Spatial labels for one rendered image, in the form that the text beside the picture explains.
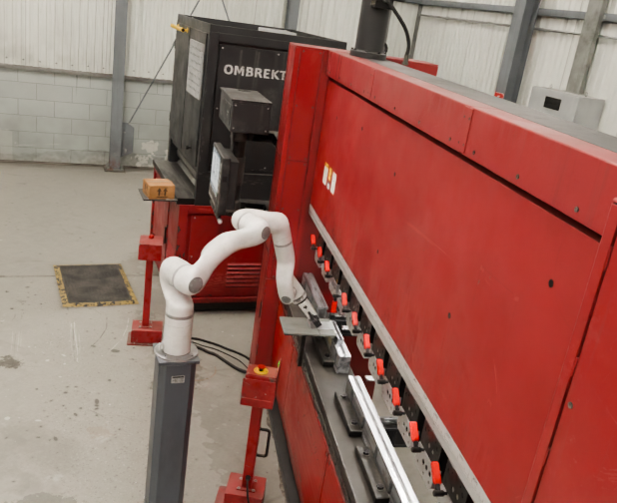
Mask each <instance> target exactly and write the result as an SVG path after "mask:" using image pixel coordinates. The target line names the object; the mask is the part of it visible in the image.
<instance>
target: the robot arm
mask: <svg viewBox="0 0 617 503"><path fill-rule="evenodd" d="M232 225H233V227H234V228H235V229H236V231H232V232H226V233H223V234H220V235H219V236H217V237H216V238H214V239H213V240H212V241H210V242H209V243H208V244H207V245H206V246H205V247H204V248H203V250H202V252H201V257H200V258H199V260H198V261H197V262H196V263H195V264H193V265H191V264H189V263H188V262H186V261H185V260H183V259H181V258H179V257H177V256H171V257H168V258H166V259H165V260H164V261H163V262H162V264H161V267H160V283H161V287H162V291H163V294H164V297H165V300H166V313H165V326H164V339H163V341H162V342H159V343H158V344H157V345H156V346H155V349H154V351H155V354H156V355H157V356H158V357H159V358H161V359H163V360H165V361H169V362H186V361H190V360H192V359H194V358H195V357H196V356H197V355H198V349H197V347H196V346H195V345H193V344H192V343H191V338H192V327H193V316H194V303H193V300H192V297H191V295H194V294H196V293H198V292H200V291H201V290H202V289H203V288H204V286H205V285H206V283H207V282H208V280H209V278H210V276H211V275H212V273H213V271H214V270H215V268H216V267H217V266H218V265H219V264H220V263H221V262H222V261H223V260H224V259H226V258H227V257H228V256H230V255H231V254H232V253H234V252H236V251H239V250H242V249H246V248H251V247H255V246H258V245H260V244H262V243H263V242H265V241H266V240H267V239H268V237H269V236H270V234H272V237H273V242H274V247H275V252H276V257H277V288H278V293H279V297H280V300H281V301H282V302H283V303H285V304H290V303H294V304H295V305H299V307H300V308H301V309H302V311H303V312H304V313H305V315H306V316H307V317H308V318H309V319H311V321H312V323H313V324H314V325H315V327H316V328H318V327H320V326H321V323H320V321H319V318H318V316H317V315H316V311H315V309H314V307H313V305H312V304H311V303H310V302H309V300H308V299H307V297H308V296H307V293H306V292H305V290H304V289H303V287H302V286H301V285H300V283H299V282H298V280H297V279H296V278H295V276H294V268H295V252H294V246H293V240H292V234H291V228H290V223H289V220H288V218H287V217H286V216H285V215H284V214H282V213H277V212H265V211H260V210H254V209H242V210H238V211H236V212H235V213H234V214H233V216H232Z"/></svg>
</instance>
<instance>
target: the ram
mask: <svg viewBox="0 0 617 503"><path fill-rule="evenodd" d="M325 162H326V163H327V164H328V170H327V177H326V183H325V184H324V183H323V182H322V180H323V173H324V166H325ZM329 168H331V176H330V181H329V180H328V175H329ZM333 172H335V173H336V181H335V187H334V193H333V195H332V193H331V192H330V187H331V181H332V174H333ZM327 182H329V189H328V188H327ZM310 204H311V206H312V208H313V209H314V211H315V213H316V214H317V216H318V218H319V219H320V221H321V223H322V224H323V226H324V228H325V229H326V231H327V233H328V234H329V236H330V238H331V239H332V241H333V243H334V244H335V246H336V248H337V249H338V251H339V252H340V254H341V256H342V257H343V259H344V261H345V262H346V264H347V266H348V267H349V269H350V271H351V272H352V274H353V276H354V277H355V279H356V281H357V282H358V284H359V286H360V287H361V289H362V291H363V292H364V294H365V296H366V297H367V299H368V301H369V302H370V304H371V306H372V307H373V309H374V311H375V312H376V314H377V316H378V317H379V319H380V321H381V322H382V324H383V326H384V327H385V329H386V331H387V332H388V334H389V335H390V337H391V339H392V340H393V342H394V344H395V345H396V347H397V349H398V350H399V352H400V354H401V355H402V357H403V359H404V360H405V362H406V364H407V365H408V367H409V369H410V370H411V372H412V374H413V375H414V377H415V379H416V380H417V382H418V384H419V385H420V387H421V389H422V390H423V392H424V394H425V395H426V397H427V399H428V400H429V402H430V404H431V405H432V407H433V409H434V410H435V412H436V414H437V415H438V417H439V418H440V420H441V422H442V423H443V425H444V427H445V428H446V430H447V432H448V433H449V435H450V437H451V438H452V440H453V442H454V443H455V445H456V447H457V448H458V450H459V452H460V453H461V455H462V457H463V458H464V460H465V462H466V463H467V465H468V467H469V468H470V470H471V472H472V473H473V475H474V477H475V478H476V480H477V482H478V483H479V485H480V487H481V488H482V490H483V492H484V493H485V495H486V497H487V498H488V500H489V501H490V503H521V501H522V498H523V495H524V491H525V488H526V485H527V482H528V478H529V475H530V472H531V468H532V465H533V462H534V458H535V455H536V452H537V449H538V445H539V442H540V439H541V435H542V432H543V429H544V425H545V422H546V419H547V415H548V412H549V409H550V406H551V402H552V399H553V396H554V392H555V389H556V386H557V382H558V379H559V376H560V373H561V369H562V366H563V363H564V359H565V356H566V353H567V349H568V346H569V343H570V339H571V336H572V333H573V330H574V326H575V323H576V320H577V316H578V313H579V310H580V306H581V303H582V300H583V297H584V293H585V290H586V287H587V283H588V280H589V277H590V273H591V270H592V267H593V264H594V261H595V258H596V255H597V251H598V248H599V245H600V241H601V238H602V236H600V235H599V234H597V233H595V232H594V231H592V230H590V229H588V228H587V227H585V226H583V225H582V224H580V223H578V222H576V221H575V220H573V219H571V218H570V217H568V216H566V215H564V214H563V213H561V212H559V211H558V210H556V209H554V208H552V207H551V206H549V205H547V204H546V203H544V202H542V201H540V200H539V199H537V198H535V197H534V196H532V195H530V194H528V193H527V192H525V191H523V190H522V189H520V188H518V187H516V186H515V185H513V184H511V183H510V182H508V181H506V180H504V179H503V178H501V177H499V176H498V175H496V174H494V173H492V172H491V171H489V170H487V169H486V168H484V167H482V166H480V165H479V164H477V163H475V162H474V161H472V160H470V159H468V158H467V157H465V156H463V155H462V154H461V153H458V152H457V151H455V150H453V149H452V148H450V147H448V146H446V145H445V144H443V143H441V142H440V141H438V140H436V139H434V138H433V137H431V136H429V135H428V134H426V133H424V132H422V131H421V130H419V129H417V128H416V127H414V126H412V125H410V124H409V123H408V122H406V121H405V120H403V119H401V118H399V117H398V116H396V115H394V114H393V113H391V112H389V111H387V110H386V109H384V108H382V107H381V106H379V105H377V104H375V103H374V102H372V101H370V100H368V99H367V98H365V97H363V96H362V95H360V94H358V93H356V92H355V91H353V90H351V89H350V88H348V87H346V86H344V85H343V84H341V83H339V82H338V81H336V80H330V79H328V82H327V89H326V96H325V102H324V109H323V116H322V123H321V130H320V136H319V143H318V150H317V157H316V164H315V170H314V177H313V184H312V191H311V198H310ZM308 213H309V215H310V216H311V218H312V220H313V222H314V223H315V225H316V227H317V229H318V230H319V232H320V234H321V236H322V237H323V239H324V241H325V243H326V244H327V246H328V248H329V250H330V251H331V253H332V255H333V257H334V258H335V260H336V262H337V264H338V265H339V267H340V269H341V271H342V272H343V274H344V276H345V278H346V279H347V281H348V283H349V285H350V286H351V288H352V290H353V292H354V293H355V295H356V297H357V299H358V300H359V302H360V304H361V306H362V307H363V309H364V311H365V313H366V314H367V316H368V318H369V320H370V321H371V323H372V325H373V327H374V328H375V330H376V332H377V334H378V336H379V337H380V339H381V341H382V343H383V344H384V346H385V348H386V350H387V351H388V353H389V355H390V357H391V358H392V360H393V362H394V364H395V365H396V367H397V369H398V371H399V372H400V374H401V376H402V378H403V379H404V381H405V383H406V385H407V386H408V388H409V390H410V392H411V393H412V395H413V397H414V399H415V400H416V402H417V404H418V406H419V407H420V409H421V411H422V413H423V414H424V416H425V418H426V420H427V421H428V423H429V425H430V427H431V428H432V430H433V432H434V434H435V435H436V437H437V439H438V441H439V442H440V444H441V446H442V448H443V449H444V451H445V453H446V455H447V456H448V458H449V460H450V462H451V463H452V465H453V467H454V469H455V470H456V472H457V474H458V476H459V477H460V479H461V481H462V483H463V484H464V486H465V488H466V490H467V491H468V493H469V495H470V497H471V498H472V500H473V502H474V503H481V501H480V500H479V498H478V496H477V494H476V493H475V491H474V489H473V488H472V486H471V484H470V483H469V481H468V479H467V477H466V476H465V474H464V472H463V471H462V469H461V467H460V465H459V464H458V462H457V460H456V459H455V457H454V455H453V453H452V452H451V450H450V448H449V447H448V445H447V443H446V441H445V440H444V438H443V436H442V435H441V433H440V431H439V430H438V428H437V426H436V424H435V423H434V421H433V419H432V418H431V416H430V414H429V412H428V411H427V409H426V407H425V406H424V404H423V402H422V400H421V399H420V397H419V395H418V394H417V392H416V390H415V388H414V387H413V385H412V383H411V382H410V380H409V378H408V377H407V375H406V373H405V371H404V370H403V368H402V366H401V365H400V363H399V361H398V359H397V358H396V356H395V354H394V353H393V351H392V349H391V347H390V346H389V344H388V342H387V341H386V339H385V337H384V336H383V334H382V332H381V330H380V329H379V327H378V325H377V324H376V322H375V320H374V318H373V317H372V315H371V313H370V312H369V310H368V308H367V306H366V305H365V303H364V301H363V300H362V298H361V296H360V294H359V293H358V291H357V289H356V288H355V286H354V284H353V283H352V281H351V279H350V277H349V276H348V274H347V272H346V271H345V269H344V267H343V265H342V264H341V262H340V260H339V259H338V257H337V255H336V253H335V252H334V250H333V248H332V247H331V245H330V243H329V242H328V240H327V238H326V236H325V235H324V233H323V231H322V230H321V228H320V226H319V224H318V223H317V221H316V219H315V218H314V216H313V214H312V212H311V211H310V210H309V211H308Z"/></svg>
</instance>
